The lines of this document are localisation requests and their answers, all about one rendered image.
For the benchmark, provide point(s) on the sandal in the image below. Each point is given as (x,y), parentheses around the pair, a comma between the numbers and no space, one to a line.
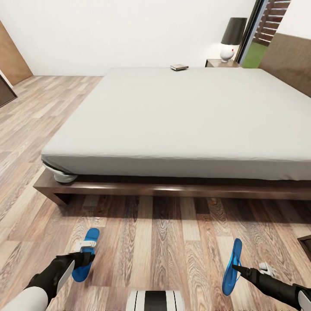
(230,277)
(81,273)

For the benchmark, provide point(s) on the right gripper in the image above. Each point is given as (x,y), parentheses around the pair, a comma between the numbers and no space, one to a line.
(268,285)

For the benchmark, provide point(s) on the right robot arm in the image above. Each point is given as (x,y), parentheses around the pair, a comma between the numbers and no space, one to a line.
(297,296)

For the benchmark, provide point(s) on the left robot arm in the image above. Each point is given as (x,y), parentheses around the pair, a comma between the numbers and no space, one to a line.
(46,285)

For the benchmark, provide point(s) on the hardback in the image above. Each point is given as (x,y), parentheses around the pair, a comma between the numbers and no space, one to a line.
(179,66)

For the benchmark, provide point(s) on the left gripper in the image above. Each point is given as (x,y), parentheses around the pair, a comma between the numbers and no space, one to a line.
(84,259)

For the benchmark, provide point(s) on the table lamp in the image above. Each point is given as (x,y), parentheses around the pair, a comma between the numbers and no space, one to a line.
(233,36)

